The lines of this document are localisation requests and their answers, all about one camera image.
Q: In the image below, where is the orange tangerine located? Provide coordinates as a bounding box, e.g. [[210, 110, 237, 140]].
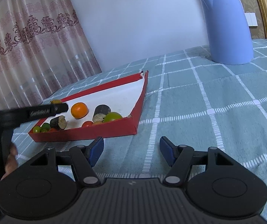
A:
[[71, 102, 89, 119]]

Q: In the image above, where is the yellow-green small pear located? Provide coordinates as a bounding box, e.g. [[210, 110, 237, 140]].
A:
[[50, 99, 62, 104]]

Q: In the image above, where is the person's left hand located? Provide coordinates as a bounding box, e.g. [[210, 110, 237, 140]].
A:
[[1, 143, 18, 180]]

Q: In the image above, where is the green tomato left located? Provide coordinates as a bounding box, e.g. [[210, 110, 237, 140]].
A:
[[33, 126, 41, 133]]

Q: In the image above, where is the green tomato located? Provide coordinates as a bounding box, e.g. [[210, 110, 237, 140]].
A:
[[33, 126, 41, 133], [103, 112, 122, 123]]

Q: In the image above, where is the green lime piece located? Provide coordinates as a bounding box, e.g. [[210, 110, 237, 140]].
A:
[[40, 122, 51, 133]]

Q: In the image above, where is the red shallow cardboard tray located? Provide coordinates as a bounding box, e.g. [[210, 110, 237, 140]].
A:
[[28, 71, 148, 142]]

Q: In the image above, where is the plaid teal bedsheet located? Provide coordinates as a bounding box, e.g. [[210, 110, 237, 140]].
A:
[[7, 38, 267, 222]]

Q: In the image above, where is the patterned beige curtain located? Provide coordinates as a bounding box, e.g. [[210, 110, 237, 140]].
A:
[[0, 0, 101, 110]]

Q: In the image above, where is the blue electric kettle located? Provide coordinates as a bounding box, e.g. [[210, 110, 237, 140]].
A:
[[200, 0, 254, 65]]

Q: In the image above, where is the white wall switch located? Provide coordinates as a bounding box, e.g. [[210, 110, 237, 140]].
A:
[[245, 13, 258, 27]]

